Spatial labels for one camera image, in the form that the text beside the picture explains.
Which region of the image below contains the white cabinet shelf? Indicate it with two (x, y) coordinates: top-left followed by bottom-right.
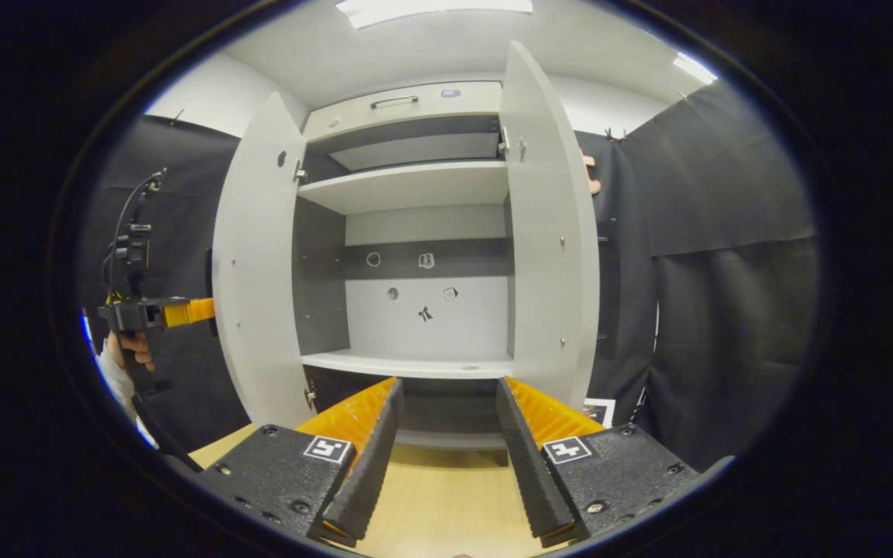
(302, 349), (517, 381)
(297, 160), (511, 215)

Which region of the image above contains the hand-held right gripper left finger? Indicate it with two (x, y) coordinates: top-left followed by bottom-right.
(195, 377), (406, 549)

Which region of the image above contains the black backdrop cloth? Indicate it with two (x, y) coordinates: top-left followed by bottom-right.
(78, 77), (819, 474)

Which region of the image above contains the black cable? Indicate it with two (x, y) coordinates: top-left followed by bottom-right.
(102, 169), (167, 299)

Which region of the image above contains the long ceiling light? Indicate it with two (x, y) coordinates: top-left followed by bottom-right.
(336, 0), (534, 29)

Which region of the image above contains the beige double-door shoe cabinet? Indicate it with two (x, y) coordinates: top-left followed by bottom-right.
(212, 41), (601, 466)

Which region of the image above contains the printed photo card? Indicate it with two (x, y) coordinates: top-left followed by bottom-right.
(582, 398), (616, 429)

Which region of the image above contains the small ceiling light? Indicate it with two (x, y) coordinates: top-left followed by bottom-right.
(673, 51), (719, 84)

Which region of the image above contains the beige cabinet door box sticker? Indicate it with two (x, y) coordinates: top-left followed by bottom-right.
(498, 41), (601, 412)

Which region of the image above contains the beige cabinet door checkered sticker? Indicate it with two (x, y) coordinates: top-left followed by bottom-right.
(212, 91), (315, 429)

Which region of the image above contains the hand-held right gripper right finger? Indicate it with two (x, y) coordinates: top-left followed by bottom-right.
(495, 376), (703, 549)

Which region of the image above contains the beige cabinet drawer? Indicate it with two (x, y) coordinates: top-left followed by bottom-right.
(303, 81), (503, 142)

